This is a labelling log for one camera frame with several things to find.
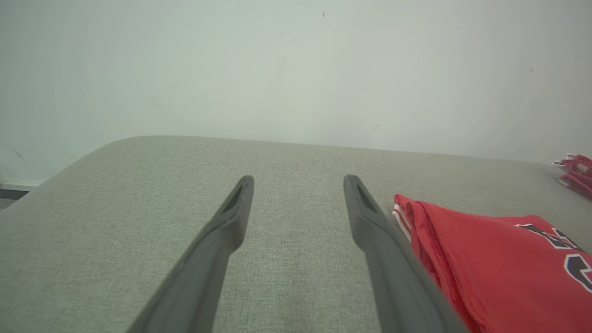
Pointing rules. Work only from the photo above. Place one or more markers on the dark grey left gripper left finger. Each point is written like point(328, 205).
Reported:
point(194, 286)

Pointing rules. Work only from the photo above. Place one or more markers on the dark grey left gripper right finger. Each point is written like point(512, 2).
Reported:
point(402, 291)

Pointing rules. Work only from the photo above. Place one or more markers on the red and white basketball jersey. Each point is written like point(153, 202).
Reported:
point(499, 268)

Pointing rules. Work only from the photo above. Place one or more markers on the red basketball shorts number 23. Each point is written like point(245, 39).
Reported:
point(580, 178)

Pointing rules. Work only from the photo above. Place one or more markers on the dark wall baseboard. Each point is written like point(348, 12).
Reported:
point(11, 194)

